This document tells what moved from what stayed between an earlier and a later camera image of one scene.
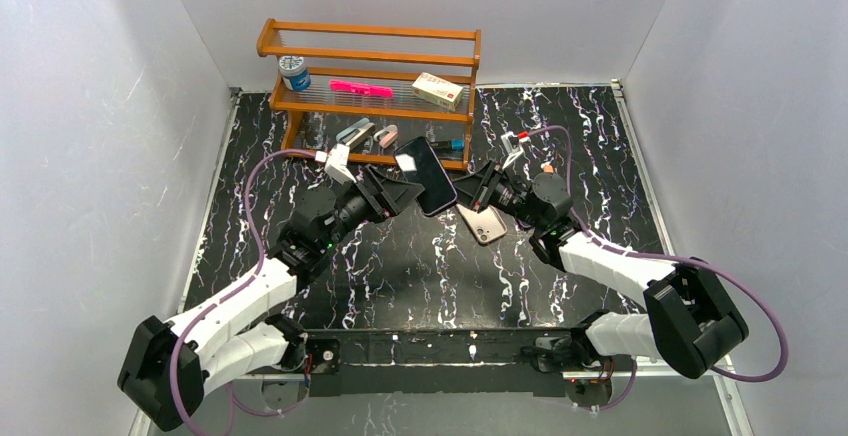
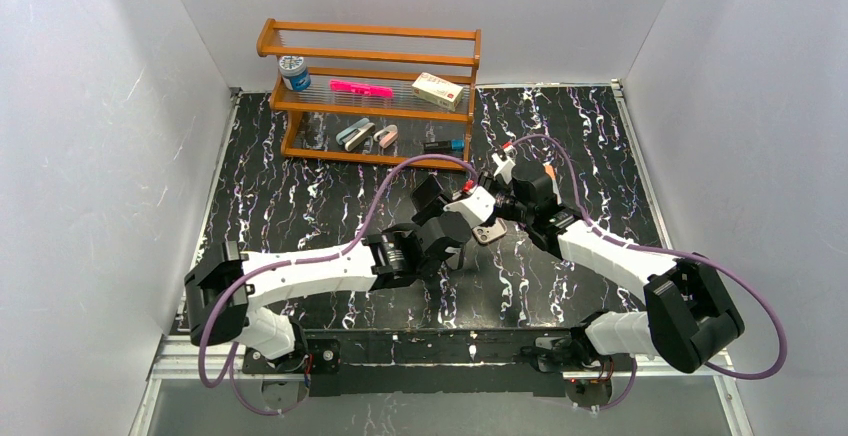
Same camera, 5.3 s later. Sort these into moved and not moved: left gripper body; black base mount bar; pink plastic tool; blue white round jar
Moved: left gripper body
Not moved: black base mount bar; blue white round jar; pink plastic tool
